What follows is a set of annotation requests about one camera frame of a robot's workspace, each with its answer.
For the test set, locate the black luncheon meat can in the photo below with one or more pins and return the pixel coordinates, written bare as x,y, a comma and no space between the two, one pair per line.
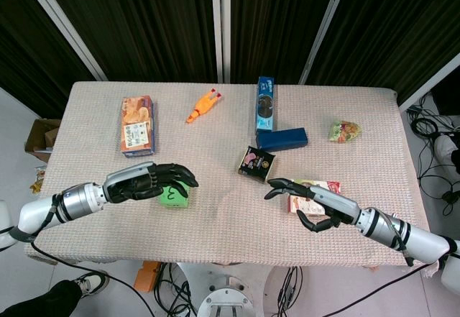
256,162

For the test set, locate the dark pleated curtain panel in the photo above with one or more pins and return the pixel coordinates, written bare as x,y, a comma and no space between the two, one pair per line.
25,44
391,29
143,26
276,22

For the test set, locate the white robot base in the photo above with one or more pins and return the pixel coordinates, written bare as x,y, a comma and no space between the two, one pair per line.
226,297

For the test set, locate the white black sneaker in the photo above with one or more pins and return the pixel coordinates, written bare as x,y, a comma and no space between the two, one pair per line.
92,283

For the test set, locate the orange rubber chicken toy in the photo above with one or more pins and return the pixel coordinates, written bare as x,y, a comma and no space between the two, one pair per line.
203,106

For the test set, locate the person's black trouser leg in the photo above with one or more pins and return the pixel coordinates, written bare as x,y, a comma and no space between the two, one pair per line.
39,300

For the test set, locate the orange plastic object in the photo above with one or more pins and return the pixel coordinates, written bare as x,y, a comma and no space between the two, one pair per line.
146,276

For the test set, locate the white red pastry box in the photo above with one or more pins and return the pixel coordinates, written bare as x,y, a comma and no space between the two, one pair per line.
301,206

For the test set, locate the green snack bag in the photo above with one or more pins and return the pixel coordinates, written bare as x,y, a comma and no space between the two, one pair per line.
345,131

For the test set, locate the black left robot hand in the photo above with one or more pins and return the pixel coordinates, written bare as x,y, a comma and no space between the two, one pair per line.
143,184

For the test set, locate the dark blue box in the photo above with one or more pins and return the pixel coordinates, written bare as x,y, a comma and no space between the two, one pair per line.
284,139

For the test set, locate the brown cardboard box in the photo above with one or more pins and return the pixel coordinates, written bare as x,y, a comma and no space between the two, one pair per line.
41,137

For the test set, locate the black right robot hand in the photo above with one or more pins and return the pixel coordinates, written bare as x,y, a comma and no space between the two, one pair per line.
334,202

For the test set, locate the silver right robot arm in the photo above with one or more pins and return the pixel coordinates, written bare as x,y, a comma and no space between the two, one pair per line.
417,238

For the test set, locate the green foam number cube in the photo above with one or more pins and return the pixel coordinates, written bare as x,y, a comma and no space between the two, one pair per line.
175,199

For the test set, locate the white partition post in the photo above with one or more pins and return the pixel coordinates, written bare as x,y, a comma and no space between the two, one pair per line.
429,83
63,26
325,26
221,26

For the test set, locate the yellow snack wrapper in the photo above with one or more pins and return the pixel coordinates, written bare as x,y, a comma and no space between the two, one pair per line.
37,182

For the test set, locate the beige waffle tablecloth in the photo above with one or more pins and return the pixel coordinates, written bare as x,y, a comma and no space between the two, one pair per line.
230,223

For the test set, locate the orange biscuit box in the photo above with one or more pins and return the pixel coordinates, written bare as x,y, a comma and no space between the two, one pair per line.
137,126

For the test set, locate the light blue cookie box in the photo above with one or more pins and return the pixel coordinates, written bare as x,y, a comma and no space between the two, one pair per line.
266,105

